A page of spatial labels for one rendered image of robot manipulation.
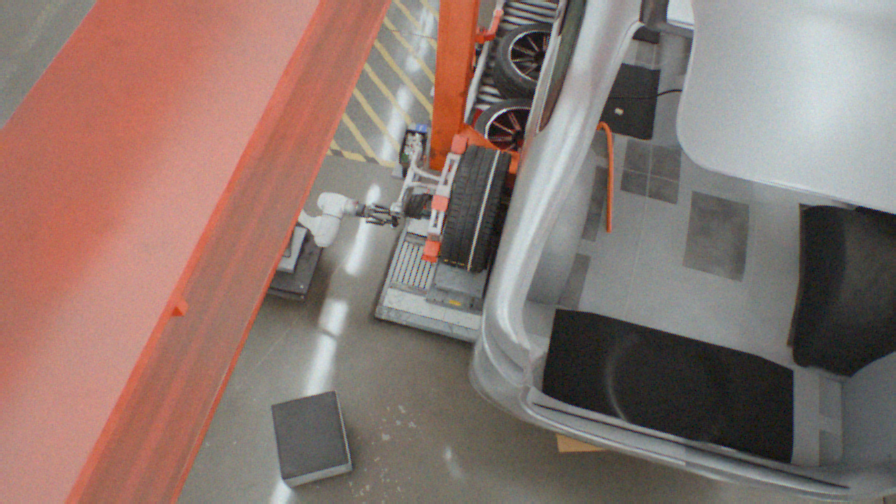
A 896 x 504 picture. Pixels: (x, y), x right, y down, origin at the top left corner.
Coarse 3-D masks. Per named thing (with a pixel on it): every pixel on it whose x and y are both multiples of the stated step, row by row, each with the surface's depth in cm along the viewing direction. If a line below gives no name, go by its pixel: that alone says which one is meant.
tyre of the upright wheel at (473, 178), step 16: (464, 160) 322; (480, 160) 323; (464, 176) 317; (480, 176) 318; (496, 176) 319; (464, 192) 316; (480, 192) 315; (496, 192) 315; (464, 208) 315; (480, 208) 315; (496, 208) 314; (448, 224) 318; (464, 224) 318; (480, 224) 316; (448, 240) 322; (464, 240) 321; (480, 240) 319; (448, 256) 331; (464, 256) 328; (480, 256) 325; (480, 272) 342
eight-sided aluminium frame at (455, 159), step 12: (456, 156) 330; (444, 168) 326; (456, 168) 328; (444, 180) 326; (456, 180) 368; (444, 192) 320; (432, 216) 324; (432, 228) 326; (444, 228) 367; (432, 240) 356
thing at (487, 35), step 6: (498, 12) 467; (498, 18) 466; (492, 24) 463; (498, 24) 469; (486, 30) 458; (492, 30) 460; (480, 36) 456; (486, 36) 458; (492, 36) 459; (480, 42) 461; (474, 48) 507; (474, 60) 500
